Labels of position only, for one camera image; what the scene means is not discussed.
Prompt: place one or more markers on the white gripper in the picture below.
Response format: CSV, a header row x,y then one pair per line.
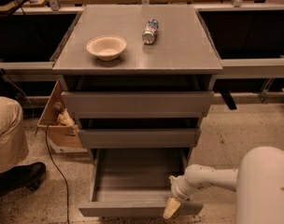
x,y
177,189

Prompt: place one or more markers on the grey bottom drawer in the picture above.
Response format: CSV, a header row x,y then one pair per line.
x,y
132,182

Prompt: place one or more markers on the grey drawer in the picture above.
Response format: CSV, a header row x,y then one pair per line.
x,y
120,97
132,182
139,133

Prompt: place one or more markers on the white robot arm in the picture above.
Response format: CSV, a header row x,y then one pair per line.
x,y
258,183

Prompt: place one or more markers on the grey top drawer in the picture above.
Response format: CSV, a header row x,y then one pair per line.
x,y
120,97

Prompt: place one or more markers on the grey middle drawer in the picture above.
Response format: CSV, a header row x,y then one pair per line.
x,y
139,133

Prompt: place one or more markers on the grey drawer cabinet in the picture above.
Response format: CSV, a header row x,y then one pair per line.
x,y
181,46

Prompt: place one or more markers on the crumpled item in crate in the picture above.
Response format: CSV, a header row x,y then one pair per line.
x,y
63,115

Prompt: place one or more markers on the black leather shoe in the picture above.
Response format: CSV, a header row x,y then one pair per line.
x,y
29,176

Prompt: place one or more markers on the beige paper bowl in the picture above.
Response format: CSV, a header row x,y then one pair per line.
x,y
106,47

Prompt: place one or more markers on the person's khaki trouser leg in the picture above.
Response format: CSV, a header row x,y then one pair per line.
x,y
13,144

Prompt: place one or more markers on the crushed soda can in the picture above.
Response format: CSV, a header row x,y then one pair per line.
x,y
150,31

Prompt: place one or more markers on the grey metal rail frame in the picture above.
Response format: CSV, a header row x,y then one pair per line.
x,y
249,44

